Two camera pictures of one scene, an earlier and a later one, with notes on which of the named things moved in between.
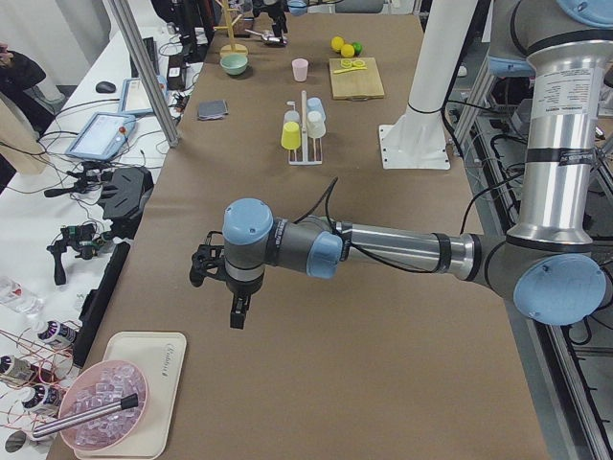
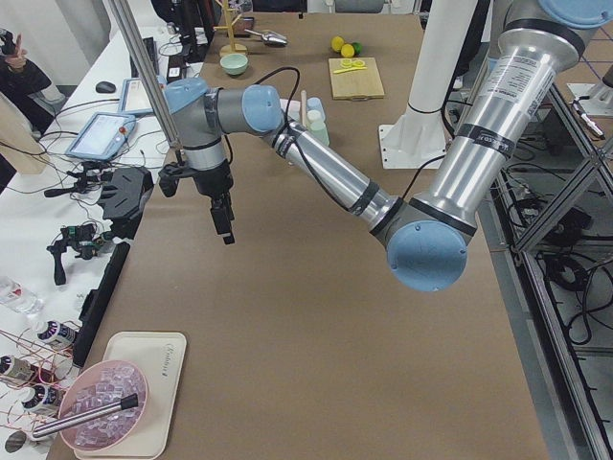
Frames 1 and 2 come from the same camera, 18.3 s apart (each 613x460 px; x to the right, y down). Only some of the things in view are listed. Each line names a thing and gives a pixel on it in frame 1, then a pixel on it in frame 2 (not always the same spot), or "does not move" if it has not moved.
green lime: (358, 48) does not move
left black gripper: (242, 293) -> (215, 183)
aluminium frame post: (155, 90) does not move
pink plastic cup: (300, 67) -> (293, 111)
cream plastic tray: (160, 356) does not move
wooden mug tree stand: (231, 48) does not move
